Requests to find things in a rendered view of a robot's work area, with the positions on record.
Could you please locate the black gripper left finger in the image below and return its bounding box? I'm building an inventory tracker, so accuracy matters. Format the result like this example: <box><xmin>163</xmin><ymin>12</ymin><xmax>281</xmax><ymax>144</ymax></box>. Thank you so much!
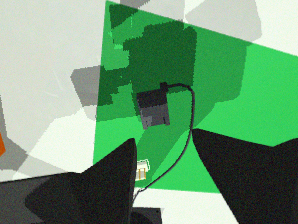
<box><xmin>0</xmin><ymin>138</ymin><xmax>137</xmax><ymax>224</ymax></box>

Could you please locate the black fan cable with plug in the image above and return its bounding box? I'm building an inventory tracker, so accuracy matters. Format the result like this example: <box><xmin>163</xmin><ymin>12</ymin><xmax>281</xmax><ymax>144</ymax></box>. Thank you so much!
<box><xmin>132</xmin><ymin>82</ymin><xmax>195</xmax><ymax>208</ymax></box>

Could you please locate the green circuit board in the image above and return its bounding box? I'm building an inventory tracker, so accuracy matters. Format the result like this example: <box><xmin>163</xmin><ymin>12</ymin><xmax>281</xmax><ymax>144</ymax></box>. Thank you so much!
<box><xmin>93</xmin><ymin>0</ymin><xmax>298</xmax><ymax>194</ymax></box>

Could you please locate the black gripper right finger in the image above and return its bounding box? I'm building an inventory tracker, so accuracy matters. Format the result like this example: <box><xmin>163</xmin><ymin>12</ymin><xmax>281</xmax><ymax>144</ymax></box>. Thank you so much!
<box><xmin>192</xmin><ymin>128</ymin><xmax>298</xmax><ymax>224</ymax></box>

